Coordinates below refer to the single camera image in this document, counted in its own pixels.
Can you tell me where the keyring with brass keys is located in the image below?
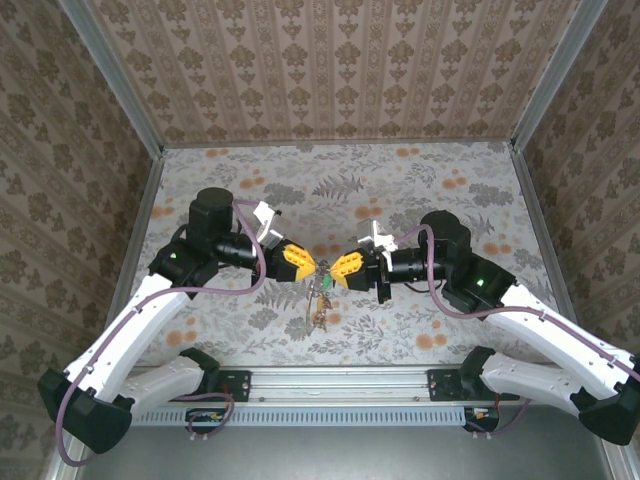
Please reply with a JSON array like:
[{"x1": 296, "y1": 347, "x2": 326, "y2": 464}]
[{"x1": 305, "y1": 259, "x2": 335, "y2": 337}]

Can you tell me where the grey metal sheet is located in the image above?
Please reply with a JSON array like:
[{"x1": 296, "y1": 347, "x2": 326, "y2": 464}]
[{"x1": 79, "y1": 424, "x2": 614, "y2": 480}]

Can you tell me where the black connector board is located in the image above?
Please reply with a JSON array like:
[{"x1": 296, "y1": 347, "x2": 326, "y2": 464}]
[
  {"x1": 185, "y1": 407, "x2": 227, "y2": 435},
  {"x1": 462, "y1": 405, "x2": 502, "y2": 434}
]

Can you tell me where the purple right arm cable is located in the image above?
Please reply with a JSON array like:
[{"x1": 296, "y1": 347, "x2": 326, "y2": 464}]
[{"x1": 393, "y1": 223, "x2": 640, "y2": 440}]

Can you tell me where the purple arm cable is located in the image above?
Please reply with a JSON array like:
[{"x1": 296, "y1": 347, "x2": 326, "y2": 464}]
[
  {"x1": 393, "y1": 223, "x2": 640, "y2": 440},
  {"x1": 55, "y1": 198, "x2": 266, "y2": 469}
]

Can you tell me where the aluminium table side rail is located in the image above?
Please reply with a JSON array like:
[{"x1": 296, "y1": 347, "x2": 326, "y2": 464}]
[
  {"x1": 42, "y1": 149, "x2": 166, "y2": 480},
  {"x1": 509, "y1": 144, "x2": 640, "y2": 480}
]

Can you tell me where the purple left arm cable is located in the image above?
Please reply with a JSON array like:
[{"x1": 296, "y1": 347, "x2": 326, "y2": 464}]
[{"x1": 55, "y1": 198, "x2": 266, "y2": 469}]

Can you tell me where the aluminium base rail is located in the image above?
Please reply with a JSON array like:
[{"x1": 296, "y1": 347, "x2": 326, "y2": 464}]
[{"x1": 132, "y1": 366, "x2": 521, "y2": 404}]

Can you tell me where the white slotted cable duct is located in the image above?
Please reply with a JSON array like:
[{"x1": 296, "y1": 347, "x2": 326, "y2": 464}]
[{"x1": 130, "y1": 403, "x2": 469, "y2": 428}]

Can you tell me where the aluminium frame post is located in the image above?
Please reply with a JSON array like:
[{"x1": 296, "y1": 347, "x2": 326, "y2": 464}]
[
  {"x1": 510, "y1": 0, "x2": 610, "y2": 151},
  {"x1": 57, "y1": 0, "x2": 165, "y2": 157}
]

